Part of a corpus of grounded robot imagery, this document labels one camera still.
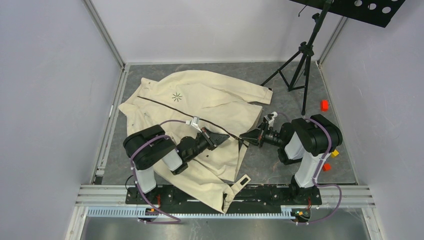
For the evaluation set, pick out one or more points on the red block near wall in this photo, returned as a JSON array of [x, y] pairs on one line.
[[326, 167]]

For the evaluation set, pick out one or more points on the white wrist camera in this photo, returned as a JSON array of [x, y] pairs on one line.
[[270, 118], [194, 122]]

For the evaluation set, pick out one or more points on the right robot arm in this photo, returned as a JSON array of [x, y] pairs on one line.
[[307, 141]]

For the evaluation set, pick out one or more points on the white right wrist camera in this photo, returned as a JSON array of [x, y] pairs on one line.
[[270, 118]]

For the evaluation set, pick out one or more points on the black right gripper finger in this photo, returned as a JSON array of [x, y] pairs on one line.
[[250, 138], [255, 133]]

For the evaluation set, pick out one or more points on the red block near tripod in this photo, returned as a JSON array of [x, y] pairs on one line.
[[324, 105]]

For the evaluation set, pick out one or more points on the yellow block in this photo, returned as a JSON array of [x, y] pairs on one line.
[[334, 154]]

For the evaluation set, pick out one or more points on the black perforated panel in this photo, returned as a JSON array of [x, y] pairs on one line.
[[374, 12]]

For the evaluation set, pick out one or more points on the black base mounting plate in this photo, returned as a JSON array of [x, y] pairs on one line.
[[253, 199]]

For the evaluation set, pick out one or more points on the black tripod stand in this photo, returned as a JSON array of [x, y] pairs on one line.
[[305, 49]]

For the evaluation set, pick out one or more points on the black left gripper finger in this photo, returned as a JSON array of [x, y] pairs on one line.
[[217, 135], [217, 142]]

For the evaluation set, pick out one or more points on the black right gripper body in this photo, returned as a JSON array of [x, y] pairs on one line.
[[263, 127]]

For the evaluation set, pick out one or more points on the grey slotted cable duct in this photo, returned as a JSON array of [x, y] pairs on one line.
[[146, 213]]

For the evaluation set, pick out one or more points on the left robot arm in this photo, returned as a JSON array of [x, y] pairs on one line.
[[147, 147]]

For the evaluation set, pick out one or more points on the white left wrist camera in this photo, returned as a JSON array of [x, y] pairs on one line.
[[194, 122]]

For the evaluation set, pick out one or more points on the cream zip-up jacket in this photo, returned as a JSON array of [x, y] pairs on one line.
[[224, 104]]

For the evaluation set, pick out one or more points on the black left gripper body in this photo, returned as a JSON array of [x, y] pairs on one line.
[[204, 138]]

